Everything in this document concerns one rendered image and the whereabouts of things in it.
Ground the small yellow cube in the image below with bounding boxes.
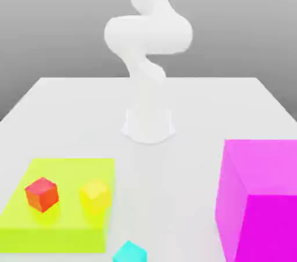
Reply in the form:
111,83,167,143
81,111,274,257
79,178,111,216

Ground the small red cube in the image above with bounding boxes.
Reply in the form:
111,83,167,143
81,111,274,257
24,177,60,214

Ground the small cyan cube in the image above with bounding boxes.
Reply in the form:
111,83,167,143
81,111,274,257
112,240,148,262

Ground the large yellow-green box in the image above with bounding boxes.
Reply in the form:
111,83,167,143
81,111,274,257
0,157,116,254

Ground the large magenta box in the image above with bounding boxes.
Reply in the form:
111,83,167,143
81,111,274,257
215,139,297,262

